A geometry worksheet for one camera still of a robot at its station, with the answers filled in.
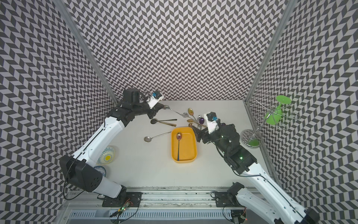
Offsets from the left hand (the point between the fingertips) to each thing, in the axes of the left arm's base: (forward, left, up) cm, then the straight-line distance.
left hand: (161, 106), depth 76 cm
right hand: (-13, -21, 0) cm, 25 cm away
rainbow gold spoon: (+20, -18, -29) cm, 40 cm away
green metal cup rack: (+10, -70, -17) cm, 73 cm away
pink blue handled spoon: (-3, -9, -28) cm, 30 cm away
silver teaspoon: (+13, -23, -27) cm, 38 cm away
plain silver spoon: (-4, +13, -29) cm, 32 cm away
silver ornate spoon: (+17, -13, -28) cm, 35 cm away
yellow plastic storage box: (-9, -15, -30) cm, 34 cm away
